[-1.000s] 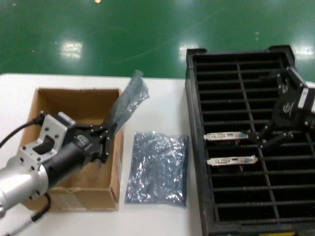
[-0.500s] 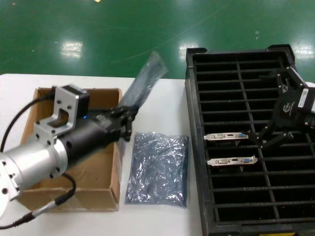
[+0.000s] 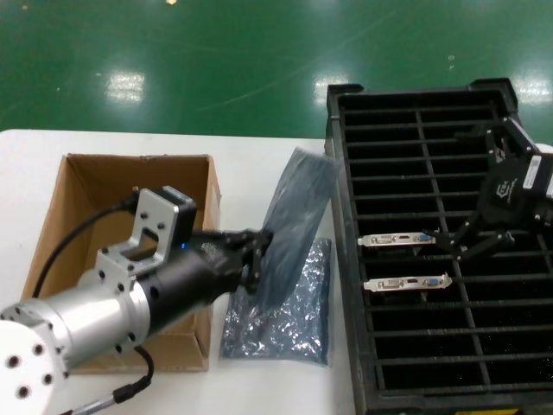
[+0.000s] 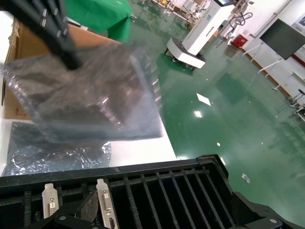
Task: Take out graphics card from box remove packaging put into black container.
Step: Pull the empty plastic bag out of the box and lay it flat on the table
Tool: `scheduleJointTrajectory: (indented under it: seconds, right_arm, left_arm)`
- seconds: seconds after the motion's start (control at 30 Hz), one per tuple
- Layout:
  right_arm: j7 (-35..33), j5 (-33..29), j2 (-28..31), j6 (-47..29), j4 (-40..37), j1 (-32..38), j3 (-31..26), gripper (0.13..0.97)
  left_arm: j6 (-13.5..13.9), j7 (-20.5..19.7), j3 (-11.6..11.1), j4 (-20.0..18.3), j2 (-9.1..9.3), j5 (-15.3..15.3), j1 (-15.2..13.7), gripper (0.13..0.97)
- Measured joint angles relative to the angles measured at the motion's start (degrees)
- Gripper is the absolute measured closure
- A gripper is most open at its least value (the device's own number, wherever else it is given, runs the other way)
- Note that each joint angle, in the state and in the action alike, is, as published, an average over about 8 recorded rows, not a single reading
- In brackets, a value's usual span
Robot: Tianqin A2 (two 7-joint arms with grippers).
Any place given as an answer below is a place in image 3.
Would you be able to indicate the brown cardboard box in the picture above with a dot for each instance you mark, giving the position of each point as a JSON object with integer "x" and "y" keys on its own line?
{"x": 108, "y": 173}

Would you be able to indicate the black slotted plastic container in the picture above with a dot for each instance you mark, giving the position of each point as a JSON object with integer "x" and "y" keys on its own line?
{"x": 343, "y": 216}

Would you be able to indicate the left wrist camera silver bracket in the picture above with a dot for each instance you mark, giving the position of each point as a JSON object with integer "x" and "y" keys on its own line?
{"x": 151, "y": 212}

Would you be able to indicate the graphics card with silver bracket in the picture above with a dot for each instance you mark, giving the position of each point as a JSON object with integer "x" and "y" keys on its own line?
{"x": 389, "y": 284}
{"x": 380, "y": 239}

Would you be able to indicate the crinkled grey antistatic bag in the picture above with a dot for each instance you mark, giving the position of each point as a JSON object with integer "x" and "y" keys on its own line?
{"x": 298, "y": 216}

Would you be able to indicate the right wrist camera with label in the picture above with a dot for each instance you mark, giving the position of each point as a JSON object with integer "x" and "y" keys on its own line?
{"x": 538, "y": 175}

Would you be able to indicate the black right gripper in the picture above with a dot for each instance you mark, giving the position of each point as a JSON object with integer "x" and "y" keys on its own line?
{"x": 501, "y": 194}

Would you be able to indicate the flat grey antistatic bag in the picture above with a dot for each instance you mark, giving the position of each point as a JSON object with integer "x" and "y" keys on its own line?
{"x": 294, "y": 337}

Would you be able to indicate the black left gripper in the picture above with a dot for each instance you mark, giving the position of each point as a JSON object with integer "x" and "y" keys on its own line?
{"x": 186, "y": 281}

